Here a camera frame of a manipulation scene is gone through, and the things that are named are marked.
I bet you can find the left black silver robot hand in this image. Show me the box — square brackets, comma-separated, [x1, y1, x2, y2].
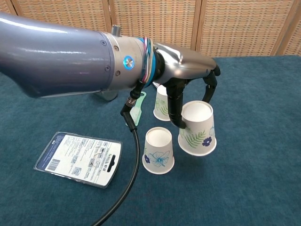
[152, 43, 221, 129]

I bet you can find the white paper cup green fern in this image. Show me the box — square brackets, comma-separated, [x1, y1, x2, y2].
[178, 100, 217, 157]
[153, 85, 171, 122]

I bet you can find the woven bamboo folding screen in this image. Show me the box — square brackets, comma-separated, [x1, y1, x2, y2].
[0, 0, 301, 58]

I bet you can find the mint green plastic brush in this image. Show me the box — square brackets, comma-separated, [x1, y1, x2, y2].
[128, 91, 147, 125]

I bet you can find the metal measuring cup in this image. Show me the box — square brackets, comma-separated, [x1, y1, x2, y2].
[94, 90, 118, 102]

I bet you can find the white paper cup blue hibiscus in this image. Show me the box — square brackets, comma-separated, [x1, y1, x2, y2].
[142, 127, 175, 175]

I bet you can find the blue carpet table mat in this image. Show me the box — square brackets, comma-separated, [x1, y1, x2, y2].
[0, 55, 301, 226]

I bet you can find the razor blister pack card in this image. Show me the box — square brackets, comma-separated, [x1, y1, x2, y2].
[33, 131, 123, 189]

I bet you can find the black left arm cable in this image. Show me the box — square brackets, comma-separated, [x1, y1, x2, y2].
[91, 84, 148, 226]

